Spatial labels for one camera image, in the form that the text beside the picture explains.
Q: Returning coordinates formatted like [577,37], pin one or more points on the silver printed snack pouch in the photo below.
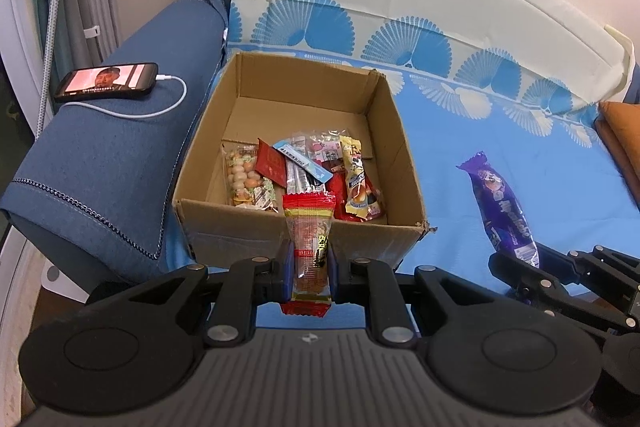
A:
[299,180]

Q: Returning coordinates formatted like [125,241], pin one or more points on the clear bag of colourful nuts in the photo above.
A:
[247,188]

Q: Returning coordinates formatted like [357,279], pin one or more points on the white window frame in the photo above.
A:
[22,54]

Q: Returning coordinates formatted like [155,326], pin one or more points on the blue white patterned sofa cover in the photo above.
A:
[519,80]

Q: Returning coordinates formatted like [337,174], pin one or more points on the red coffee snack pouch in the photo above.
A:
[337,186]

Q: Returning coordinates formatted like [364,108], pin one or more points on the light blue snack bar wrapper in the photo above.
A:
[302,161]

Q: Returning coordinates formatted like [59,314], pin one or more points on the black smartphone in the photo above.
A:
[115,81]

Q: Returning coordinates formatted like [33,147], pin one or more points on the red square snack packet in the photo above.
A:
[271,164]

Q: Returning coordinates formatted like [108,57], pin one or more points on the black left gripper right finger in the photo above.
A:
[383,294]

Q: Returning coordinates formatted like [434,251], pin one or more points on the brown cardboard box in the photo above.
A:
[269,97]

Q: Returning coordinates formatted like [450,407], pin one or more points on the blue fabric sofa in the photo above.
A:
[94,192]

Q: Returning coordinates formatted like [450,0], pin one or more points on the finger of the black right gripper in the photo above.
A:
[611,275]
[546,293]

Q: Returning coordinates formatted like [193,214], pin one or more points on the purple candy bar wrapper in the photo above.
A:
[503,217]

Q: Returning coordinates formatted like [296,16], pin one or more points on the yellow snack bar wrapper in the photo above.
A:
[361,197]

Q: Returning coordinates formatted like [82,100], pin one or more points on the small red orange snack stick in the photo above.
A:
[309,217]

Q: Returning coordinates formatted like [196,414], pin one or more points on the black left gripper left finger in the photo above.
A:
[237,294]

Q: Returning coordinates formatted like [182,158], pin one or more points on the clear pink label candy bag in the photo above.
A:
[325,148]

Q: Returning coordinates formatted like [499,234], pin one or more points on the orange cushion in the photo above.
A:
[618,126]

